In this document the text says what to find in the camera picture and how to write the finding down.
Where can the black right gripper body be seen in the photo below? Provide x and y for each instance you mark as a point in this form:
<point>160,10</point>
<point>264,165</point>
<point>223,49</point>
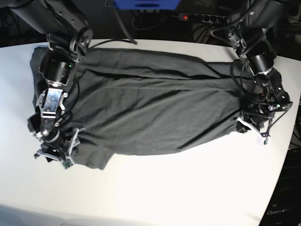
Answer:
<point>56,141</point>

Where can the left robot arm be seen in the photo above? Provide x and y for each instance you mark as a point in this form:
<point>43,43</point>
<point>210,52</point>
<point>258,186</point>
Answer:
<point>245,29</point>

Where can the dark grey T-shirt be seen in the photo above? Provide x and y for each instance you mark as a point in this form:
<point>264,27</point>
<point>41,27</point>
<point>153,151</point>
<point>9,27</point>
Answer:
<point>138,102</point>

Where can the black power strip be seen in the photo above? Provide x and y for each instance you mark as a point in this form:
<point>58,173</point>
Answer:
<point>202,18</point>

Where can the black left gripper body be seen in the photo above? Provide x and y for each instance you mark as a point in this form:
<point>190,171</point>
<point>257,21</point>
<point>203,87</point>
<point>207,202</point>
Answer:
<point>257,119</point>

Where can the black OpenArm base box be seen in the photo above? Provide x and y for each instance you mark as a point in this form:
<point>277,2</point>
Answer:
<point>284,208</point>

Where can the blue plastic box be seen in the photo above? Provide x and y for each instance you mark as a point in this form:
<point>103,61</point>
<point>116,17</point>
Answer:
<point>146,4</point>

